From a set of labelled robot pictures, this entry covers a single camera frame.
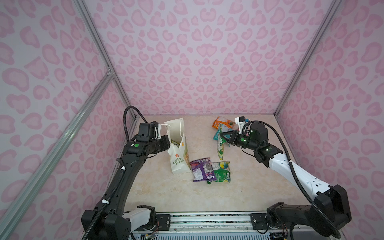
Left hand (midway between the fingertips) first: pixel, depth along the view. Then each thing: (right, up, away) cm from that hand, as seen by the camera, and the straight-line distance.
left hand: (170, 140), depth 77 cm
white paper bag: (+4, -12, +7) cm, 14 cm away
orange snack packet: (+31, +13, +38) cm, 50 cm away
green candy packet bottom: (+28, -19, +10) cm, 35 cm away
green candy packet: (+25, -1, -2) cm, 25 cm away
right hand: (+26, +3, -3) cm, 26 cm away
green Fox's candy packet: (+3, -1, -5) cm, 6 cm away
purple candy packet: (+17, -19, +11) cm, 27 cm away
